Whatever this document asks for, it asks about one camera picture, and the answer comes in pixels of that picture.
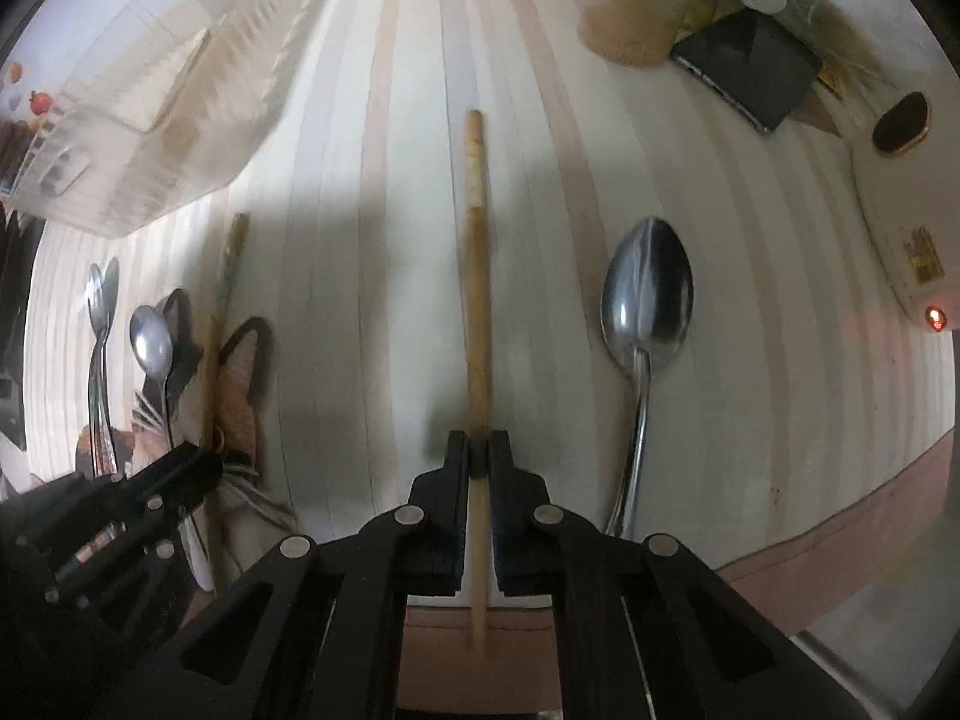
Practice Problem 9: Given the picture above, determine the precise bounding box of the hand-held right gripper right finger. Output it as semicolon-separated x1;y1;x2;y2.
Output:
487;430;863;720

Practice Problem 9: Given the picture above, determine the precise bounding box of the beige cup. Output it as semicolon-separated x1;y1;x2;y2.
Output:
577;0;710;68

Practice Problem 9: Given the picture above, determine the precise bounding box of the small metal spoon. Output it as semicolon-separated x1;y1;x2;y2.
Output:
128;304;179;458
100;257;122;361
84;263;112;477

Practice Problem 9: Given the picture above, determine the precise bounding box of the black phone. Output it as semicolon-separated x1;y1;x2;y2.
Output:
669;8;824;135

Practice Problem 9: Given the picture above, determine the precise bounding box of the colourful packaging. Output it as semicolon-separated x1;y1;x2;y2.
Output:
0;60;57;200

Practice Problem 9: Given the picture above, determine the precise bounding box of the clear plastic container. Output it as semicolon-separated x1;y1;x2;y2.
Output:
13;0;320;241

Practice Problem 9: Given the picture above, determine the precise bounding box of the wooden chopstick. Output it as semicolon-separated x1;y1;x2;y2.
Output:
458;110;496;655
199;212;250;595

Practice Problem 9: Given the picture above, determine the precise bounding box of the striped tablecloth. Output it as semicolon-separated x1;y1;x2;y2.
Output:
26;0;960;616

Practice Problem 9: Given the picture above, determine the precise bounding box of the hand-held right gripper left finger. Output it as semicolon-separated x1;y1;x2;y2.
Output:
142;430;470;720

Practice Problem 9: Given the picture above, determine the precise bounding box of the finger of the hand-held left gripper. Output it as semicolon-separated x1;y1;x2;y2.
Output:
15;506;188;605
111;445;226;520

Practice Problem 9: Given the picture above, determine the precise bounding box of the white appliance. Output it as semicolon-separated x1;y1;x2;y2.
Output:
850;86;960;335

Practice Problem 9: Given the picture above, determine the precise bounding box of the large metal spoon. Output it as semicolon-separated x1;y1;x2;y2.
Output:
600;217;695;541

